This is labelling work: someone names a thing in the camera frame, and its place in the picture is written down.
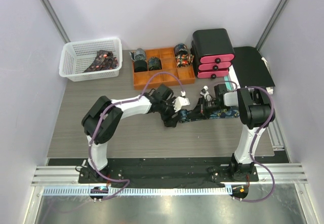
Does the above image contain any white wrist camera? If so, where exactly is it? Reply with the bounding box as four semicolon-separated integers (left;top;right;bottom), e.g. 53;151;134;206
200;86;209;98
173;96;190;112

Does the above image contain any blue snail pattern tie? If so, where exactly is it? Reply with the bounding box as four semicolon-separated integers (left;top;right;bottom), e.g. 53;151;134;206
179;106;239;123

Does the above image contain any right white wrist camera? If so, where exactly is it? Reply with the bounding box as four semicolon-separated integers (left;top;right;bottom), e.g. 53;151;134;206
200;86;209;98

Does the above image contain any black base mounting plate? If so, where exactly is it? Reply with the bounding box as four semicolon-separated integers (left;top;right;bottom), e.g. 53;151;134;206
75;157;259;189

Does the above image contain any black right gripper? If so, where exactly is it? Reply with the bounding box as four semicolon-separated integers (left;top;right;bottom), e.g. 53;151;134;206
188;96;229;120

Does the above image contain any dark red dotted tie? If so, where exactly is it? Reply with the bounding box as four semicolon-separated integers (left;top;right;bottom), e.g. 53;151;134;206
84;50;119;73

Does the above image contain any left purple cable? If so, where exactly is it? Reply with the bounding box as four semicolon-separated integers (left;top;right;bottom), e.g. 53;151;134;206
87;72;187;201

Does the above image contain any aluminium frame rail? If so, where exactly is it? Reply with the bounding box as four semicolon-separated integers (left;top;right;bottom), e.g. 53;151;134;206
32;163;308;189

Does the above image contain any white plastic basket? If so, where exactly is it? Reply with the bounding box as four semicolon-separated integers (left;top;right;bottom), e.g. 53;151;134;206
59;37;123;82

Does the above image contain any orange floral rolled tie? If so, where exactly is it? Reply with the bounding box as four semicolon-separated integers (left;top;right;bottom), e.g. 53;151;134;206
175;54;194;67

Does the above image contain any teal round pad packet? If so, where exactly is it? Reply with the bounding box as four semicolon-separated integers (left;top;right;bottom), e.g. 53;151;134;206
224;76;237;91

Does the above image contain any blue floral rolled tie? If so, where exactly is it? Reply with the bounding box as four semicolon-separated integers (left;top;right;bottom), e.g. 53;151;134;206
174;43;188;57

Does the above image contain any orange wooden divider tray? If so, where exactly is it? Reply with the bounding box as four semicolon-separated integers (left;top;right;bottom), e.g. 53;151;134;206
132;47;195;90

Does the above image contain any grey rolled tie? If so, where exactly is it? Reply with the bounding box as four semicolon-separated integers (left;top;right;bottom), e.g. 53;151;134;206
129;48;146;61

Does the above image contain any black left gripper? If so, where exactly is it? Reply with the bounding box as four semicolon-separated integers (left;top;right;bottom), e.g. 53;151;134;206
157;97;182;127

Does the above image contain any white paper box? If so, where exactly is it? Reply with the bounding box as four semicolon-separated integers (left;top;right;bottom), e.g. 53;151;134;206
228;65;239;86

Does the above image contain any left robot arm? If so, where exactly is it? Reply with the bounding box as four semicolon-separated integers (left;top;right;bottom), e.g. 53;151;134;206
82;84;189;183

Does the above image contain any black pink drawer unit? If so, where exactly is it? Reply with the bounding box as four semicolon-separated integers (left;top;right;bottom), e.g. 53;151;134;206
190;28;235;79

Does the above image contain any dark blue rolled tie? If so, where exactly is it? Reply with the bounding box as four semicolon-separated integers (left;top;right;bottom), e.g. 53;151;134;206
148;57;162;71

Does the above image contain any black rolled tie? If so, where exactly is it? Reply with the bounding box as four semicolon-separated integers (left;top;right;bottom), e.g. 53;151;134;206
134;60;148;72

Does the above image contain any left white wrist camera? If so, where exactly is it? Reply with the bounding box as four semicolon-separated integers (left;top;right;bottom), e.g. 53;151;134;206
173;96;190;112

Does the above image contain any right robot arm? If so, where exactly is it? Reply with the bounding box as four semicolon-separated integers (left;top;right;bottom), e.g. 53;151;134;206
187;84;275;182

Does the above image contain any white slotted cable duct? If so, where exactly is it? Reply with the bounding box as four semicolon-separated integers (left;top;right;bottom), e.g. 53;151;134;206
43;185;232;197

